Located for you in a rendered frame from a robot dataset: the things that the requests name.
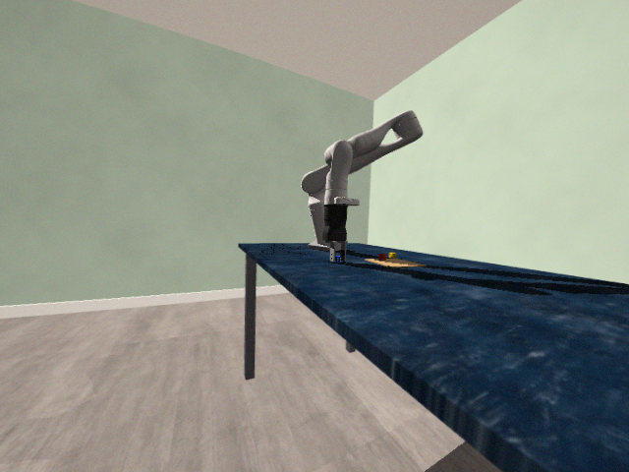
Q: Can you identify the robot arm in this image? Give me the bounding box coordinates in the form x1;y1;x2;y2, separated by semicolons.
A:
301;110;424;245

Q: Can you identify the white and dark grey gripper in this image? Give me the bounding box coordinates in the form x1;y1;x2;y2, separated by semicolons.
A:
322;189;360;262

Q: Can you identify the tan square mat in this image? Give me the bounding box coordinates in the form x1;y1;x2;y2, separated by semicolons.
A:
365;259;426;268

